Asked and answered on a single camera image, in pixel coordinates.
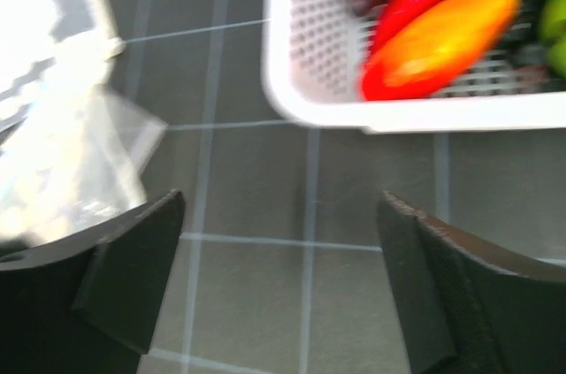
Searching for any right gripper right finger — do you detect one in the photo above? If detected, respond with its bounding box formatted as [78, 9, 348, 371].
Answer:
[377, 193, 565, 373]

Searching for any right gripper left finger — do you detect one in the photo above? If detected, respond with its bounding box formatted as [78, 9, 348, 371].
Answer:
[1, 190, 185, 374]

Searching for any white-dotted zip bag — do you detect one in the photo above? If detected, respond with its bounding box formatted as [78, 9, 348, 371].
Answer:
[1, 0, 165, 252]

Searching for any green toy watermelon ball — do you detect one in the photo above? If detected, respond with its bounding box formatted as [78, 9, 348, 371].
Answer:
[539, 0, 565, 78]

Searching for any orange red toy mango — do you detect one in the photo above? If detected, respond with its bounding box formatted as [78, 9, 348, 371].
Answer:
[360, 0, 522, 102]

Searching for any white plastic basket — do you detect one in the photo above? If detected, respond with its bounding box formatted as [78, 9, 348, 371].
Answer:
[262, 0, 565, 134]

